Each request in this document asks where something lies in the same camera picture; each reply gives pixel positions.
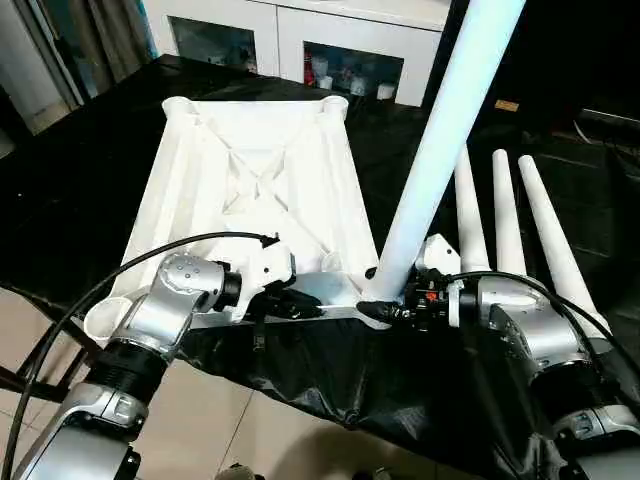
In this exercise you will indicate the white plastic table leg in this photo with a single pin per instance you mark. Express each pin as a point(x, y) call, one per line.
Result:
point(472, 225)
point(507, 215)
point(555, 235)
point(450, 125)

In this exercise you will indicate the white plastic table top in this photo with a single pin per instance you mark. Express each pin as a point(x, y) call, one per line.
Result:
point(250, 130)

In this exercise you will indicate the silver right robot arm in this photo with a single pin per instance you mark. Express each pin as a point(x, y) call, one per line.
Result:
point(525, 320)

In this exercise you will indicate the black table mat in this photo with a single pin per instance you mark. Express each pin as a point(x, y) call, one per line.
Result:
point(400, 380)

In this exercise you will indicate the small yellow tag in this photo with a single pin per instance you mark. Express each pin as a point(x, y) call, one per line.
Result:
point(507, 105)

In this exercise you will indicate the white glass-door cabinet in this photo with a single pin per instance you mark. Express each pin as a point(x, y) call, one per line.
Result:
point(285, 30)

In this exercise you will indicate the black long bar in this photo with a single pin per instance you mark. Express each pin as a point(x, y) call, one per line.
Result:
point(610, 117)

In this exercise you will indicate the grey curtain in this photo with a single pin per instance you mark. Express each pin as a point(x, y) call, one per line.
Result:
point(75, 50)

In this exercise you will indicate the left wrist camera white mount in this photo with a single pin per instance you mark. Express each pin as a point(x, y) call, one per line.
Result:
point(265, 265)

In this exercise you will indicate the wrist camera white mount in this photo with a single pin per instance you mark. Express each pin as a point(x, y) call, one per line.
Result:
point(442, 252)
point(265, 265)

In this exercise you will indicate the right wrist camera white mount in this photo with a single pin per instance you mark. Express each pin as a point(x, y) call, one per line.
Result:
point(442, 252)

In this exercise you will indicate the black folding table frame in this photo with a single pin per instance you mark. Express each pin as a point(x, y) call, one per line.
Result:
point(45, 392)

